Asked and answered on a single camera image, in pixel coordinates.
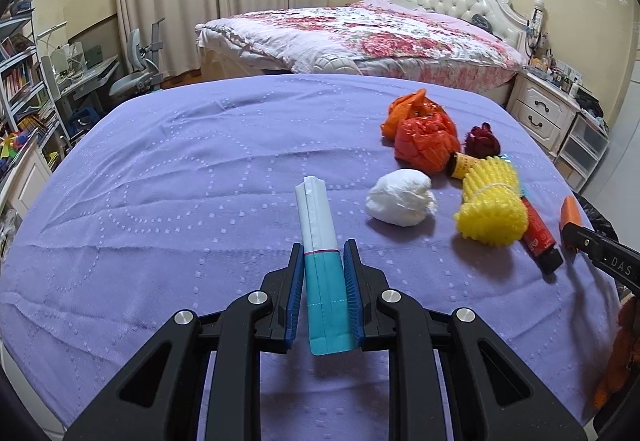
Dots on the bookshelf with books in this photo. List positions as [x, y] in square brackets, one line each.
[20, 81]

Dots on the white crumpled plastic bag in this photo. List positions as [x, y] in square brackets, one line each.
[400, 198]

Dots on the floral quilt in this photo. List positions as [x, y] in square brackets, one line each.
[350, 31]

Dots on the grey study desk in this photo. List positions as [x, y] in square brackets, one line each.
[85, 76]

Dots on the white nightstand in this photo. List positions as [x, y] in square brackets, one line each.
[542, 108]

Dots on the purple table cover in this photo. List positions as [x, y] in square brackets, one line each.
[175, 201]

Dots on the plastic drawer unit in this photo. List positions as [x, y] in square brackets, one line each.
[582, 146]

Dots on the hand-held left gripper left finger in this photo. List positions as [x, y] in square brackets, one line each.
[296, 301]

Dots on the teal plastic packet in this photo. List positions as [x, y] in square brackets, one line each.
[320, 271]

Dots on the dark clothes pile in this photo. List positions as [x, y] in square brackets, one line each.
[592, 103]

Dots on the yellow foam net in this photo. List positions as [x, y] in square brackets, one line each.
[490, 206]

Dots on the red tube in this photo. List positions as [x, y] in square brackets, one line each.
[537, 231]

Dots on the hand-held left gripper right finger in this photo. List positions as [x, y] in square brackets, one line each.
[352, 296]

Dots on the grey desk chair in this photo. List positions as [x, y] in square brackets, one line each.
[135, 66]

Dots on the dark item on bed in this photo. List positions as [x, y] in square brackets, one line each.
[484, 21]

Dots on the orange plastic bag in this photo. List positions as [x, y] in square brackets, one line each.
[405, 108]

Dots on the group of nightstand bottles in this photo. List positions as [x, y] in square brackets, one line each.
[555, 68]

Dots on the red-orange plastic bag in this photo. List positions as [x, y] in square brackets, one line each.
[425, 141]

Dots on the black-bag trash bin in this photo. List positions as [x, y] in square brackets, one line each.
[600, 221]

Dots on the dark red plastic bag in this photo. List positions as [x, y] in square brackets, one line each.
[482, 138]

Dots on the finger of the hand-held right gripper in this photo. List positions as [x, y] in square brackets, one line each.
[607, 261]

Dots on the small black yellow-label bottle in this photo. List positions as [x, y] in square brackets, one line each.
[462, 166]

